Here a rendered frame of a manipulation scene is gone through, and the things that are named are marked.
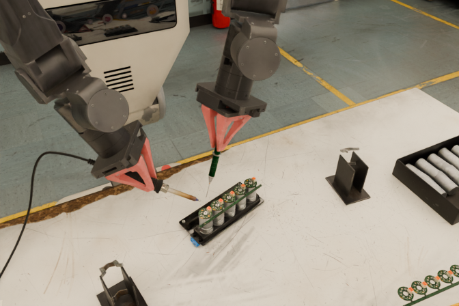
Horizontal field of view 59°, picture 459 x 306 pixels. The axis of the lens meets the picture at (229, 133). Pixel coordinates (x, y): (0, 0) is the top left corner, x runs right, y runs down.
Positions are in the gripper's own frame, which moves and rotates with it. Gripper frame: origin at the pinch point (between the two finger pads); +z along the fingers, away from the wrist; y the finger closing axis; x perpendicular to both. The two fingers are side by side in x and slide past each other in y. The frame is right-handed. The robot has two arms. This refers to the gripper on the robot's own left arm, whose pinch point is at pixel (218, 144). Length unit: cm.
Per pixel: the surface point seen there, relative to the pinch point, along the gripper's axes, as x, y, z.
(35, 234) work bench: -18.1, -22.4, 26.6
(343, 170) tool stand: 26.1, 12.6, 4.5
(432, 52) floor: 282, -42, -5
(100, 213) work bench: -7.7, -18.2, 22.8
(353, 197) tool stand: 27.5, 16.0, 9.3
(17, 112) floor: 52, -188, 81
